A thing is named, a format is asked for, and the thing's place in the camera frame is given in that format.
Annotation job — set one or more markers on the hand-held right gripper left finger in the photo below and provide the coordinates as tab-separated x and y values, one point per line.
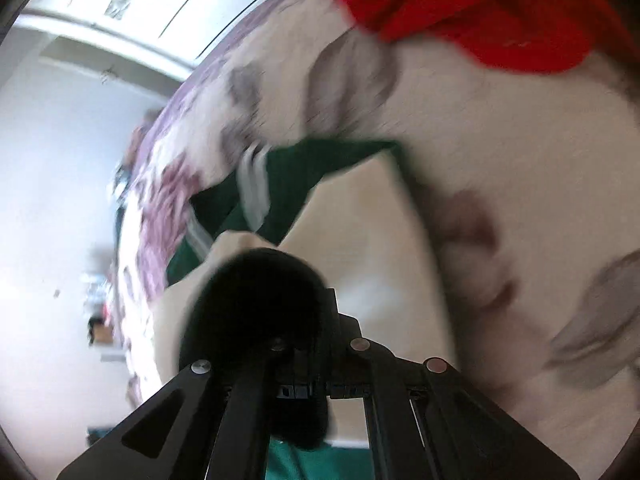
242	410

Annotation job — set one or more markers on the red garment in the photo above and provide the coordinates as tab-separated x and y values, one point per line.
450	0

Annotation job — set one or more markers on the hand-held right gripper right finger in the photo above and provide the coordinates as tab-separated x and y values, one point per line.
400	410

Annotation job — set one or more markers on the white wardrobe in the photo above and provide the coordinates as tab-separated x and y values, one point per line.
150	10

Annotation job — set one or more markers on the green jacket with striped trim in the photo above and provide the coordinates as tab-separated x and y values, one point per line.
290	185

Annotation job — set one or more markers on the floral blanket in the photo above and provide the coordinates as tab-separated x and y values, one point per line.
500	135

